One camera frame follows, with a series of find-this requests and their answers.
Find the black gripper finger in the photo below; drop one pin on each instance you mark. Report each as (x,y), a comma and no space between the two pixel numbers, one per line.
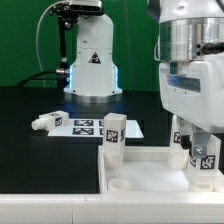
(200,140)
(185,133)

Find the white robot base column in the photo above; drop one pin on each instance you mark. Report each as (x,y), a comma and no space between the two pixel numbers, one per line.
(93,75)

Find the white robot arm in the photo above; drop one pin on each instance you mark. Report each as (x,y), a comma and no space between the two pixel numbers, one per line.
(190,49)

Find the white square tabletop tray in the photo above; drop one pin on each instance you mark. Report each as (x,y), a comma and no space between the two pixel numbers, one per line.
(144,169)

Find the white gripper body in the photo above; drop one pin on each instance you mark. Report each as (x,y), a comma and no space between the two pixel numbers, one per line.
(196,94)

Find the white sheet with tags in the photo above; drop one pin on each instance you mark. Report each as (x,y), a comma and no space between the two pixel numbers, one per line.
(93,128)

